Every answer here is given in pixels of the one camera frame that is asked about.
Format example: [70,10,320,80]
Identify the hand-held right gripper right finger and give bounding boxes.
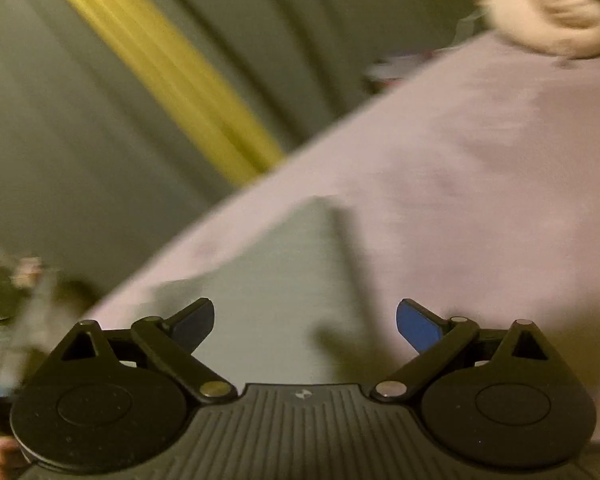
[370,298,551,403]

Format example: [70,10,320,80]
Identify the grey pants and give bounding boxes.
[150,195,368,387]

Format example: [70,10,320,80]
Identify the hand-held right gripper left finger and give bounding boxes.
[50,298,238,403]

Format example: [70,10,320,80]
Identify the grey-green curtain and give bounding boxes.
[80,0,488,161]
[0,0,261,323]

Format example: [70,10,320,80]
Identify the pink bed sheet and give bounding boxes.
[82,25,600,443]

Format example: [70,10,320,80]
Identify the beige plush toy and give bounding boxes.
[454,0,600,59]

